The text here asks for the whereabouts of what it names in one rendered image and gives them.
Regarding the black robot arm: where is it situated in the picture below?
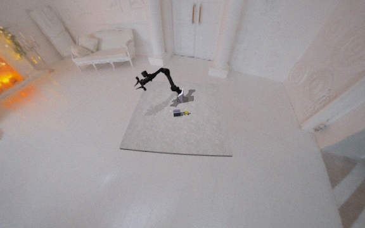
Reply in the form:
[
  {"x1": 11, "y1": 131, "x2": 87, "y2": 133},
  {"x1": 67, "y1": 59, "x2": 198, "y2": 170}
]
[{"x1": 142, "y1": 68, "x2": 182, "y2": 94}]

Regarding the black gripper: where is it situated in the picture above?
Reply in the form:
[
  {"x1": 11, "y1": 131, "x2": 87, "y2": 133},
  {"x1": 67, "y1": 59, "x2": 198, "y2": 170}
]
[{"x1": 135, "y1": 77, "x2": 147, "y2": 91}]

